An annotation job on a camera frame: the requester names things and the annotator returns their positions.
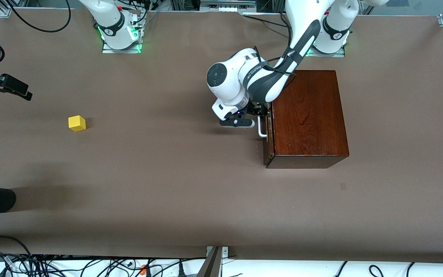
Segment small metal mounting bracket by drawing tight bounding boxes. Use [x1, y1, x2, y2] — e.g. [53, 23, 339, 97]
[206, 246, 229, 257]

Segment black hanging cable loop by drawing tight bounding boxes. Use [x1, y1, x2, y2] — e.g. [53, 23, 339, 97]
[6, 0, 72, 33]

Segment white power strip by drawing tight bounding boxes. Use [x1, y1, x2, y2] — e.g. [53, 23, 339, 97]
[200, 0, 256, 12]

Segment long black table cable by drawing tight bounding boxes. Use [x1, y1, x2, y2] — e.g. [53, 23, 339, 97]
[243, 14, 290, 29]

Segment black arched floor cable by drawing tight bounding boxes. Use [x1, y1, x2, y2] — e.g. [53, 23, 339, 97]
[0, 235, 33, 257]

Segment wooden drawer with white handle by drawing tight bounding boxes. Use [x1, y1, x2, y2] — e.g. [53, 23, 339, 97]
[258, 102, 275, 166]

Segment yellow cube block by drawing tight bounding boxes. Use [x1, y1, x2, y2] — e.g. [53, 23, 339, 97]
[68, 115, 87, 132]

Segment brown table cover sheet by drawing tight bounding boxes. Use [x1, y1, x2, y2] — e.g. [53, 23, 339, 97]
[0, 8, 443, 264]

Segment dark wooden drawer cabinet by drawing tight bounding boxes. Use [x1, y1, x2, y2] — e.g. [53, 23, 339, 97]
[266, 70, 350, 169]

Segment tangled black floor cables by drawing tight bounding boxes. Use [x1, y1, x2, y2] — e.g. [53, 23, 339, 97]
[0, 250, 207, 277]

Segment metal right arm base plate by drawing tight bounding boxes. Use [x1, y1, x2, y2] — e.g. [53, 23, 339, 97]
[102, 12, 142, 54]

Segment slanted aluminium profile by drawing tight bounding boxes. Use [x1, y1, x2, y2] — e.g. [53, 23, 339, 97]
[197, 246, 223, 277]

